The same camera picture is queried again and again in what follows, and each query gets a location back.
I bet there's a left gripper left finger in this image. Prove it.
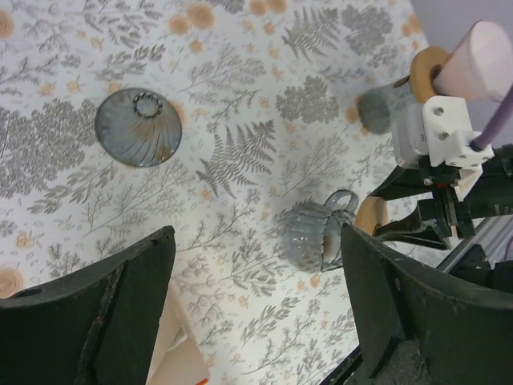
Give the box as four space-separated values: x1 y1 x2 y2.
1 226 176 384

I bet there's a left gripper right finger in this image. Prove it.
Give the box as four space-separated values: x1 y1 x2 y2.
341 225 512 384

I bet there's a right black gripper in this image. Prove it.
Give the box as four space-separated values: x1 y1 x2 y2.
369 160 476 250

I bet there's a wooden ring dripper holder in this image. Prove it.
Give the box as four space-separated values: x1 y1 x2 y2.
410 46 451 103

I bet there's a white paper coffee filter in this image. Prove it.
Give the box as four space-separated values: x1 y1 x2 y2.
433 20 512 103

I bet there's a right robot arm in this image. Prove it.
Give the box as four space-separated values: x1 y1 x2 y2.
355 144 512 250

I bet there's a grey ribbed glass dripper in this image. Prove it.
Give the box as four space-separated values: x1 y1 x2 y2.
95 87 182 168

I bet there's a grey glass carafe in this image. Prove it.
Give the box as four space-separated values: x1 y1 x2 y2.
356 76 417 135

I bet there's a grey glass pitcher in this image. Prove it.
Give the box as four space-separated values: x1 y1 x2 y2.
281 189 359 273

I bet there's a floral tablecloth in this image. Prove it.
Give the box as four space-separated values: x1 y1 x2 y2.
1 1 426 384

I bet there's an aluminium frame rail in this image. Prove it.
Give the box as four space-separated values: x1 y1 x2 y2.
436 215 512 273

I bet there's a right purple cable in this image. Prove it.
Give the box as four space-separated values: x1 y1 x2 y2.
472 86 513 153

